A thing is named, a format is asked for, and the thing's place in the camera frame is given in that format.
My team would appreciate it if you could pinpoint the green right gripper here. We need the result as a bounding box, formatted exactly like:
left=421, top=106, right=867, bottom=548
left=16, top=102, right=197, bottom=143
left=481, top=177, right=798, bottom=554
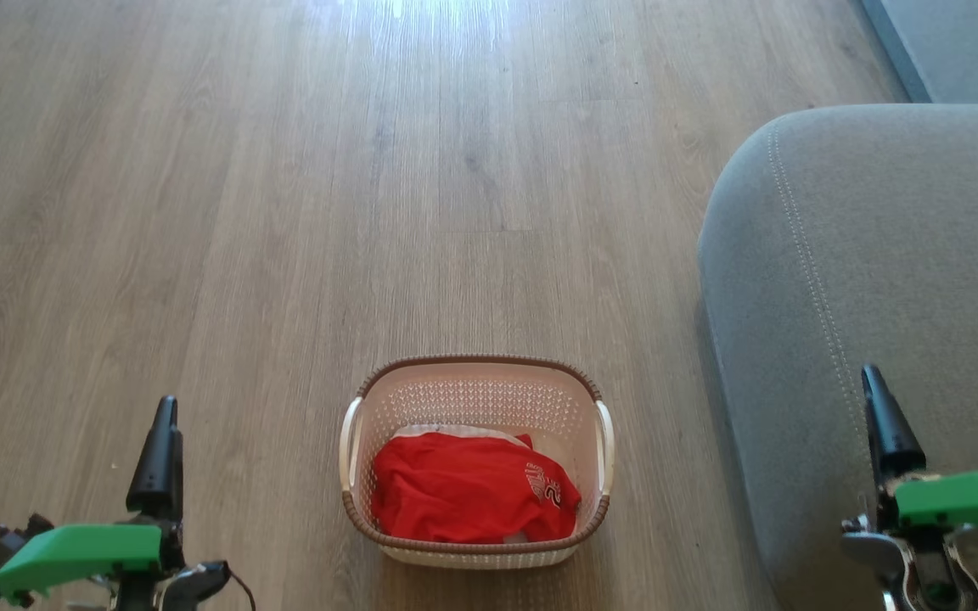
left=840, top=365, right=978, bottom=611

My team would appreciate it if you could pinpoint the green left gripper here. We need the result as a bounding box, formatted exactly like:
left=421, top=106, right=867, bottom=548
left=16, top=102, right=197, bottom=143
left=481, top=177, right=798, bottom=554
left=0, top=395, right=233, bottom=611

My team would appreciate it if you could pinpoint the white garment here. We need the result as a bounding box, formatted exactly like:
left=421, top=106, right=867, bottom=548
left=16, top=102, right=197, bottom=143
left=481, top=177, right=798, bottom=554
left=392, top=423, right=534, bottom=447

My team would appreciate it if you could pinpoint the red shirt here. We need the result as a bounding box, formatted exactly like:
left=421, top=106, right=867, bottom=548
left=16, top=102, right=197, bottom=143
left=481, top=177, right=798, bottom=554
left=370, top=431, right=582, bottom=545

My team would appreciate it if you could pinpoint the grey fabric sofa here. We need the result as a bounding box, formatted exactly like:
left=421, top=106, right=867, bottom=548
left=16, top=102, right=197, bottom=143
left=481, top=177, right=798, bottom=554
left=696, top=103, right=978, bottom=611

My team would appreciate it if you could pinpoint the white plastic laundry basket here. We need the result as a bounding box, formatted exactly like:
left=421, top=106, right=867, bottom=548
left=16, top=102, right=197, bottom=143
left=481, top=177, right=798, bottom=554
left=338, top=354, right=615, bottom=569

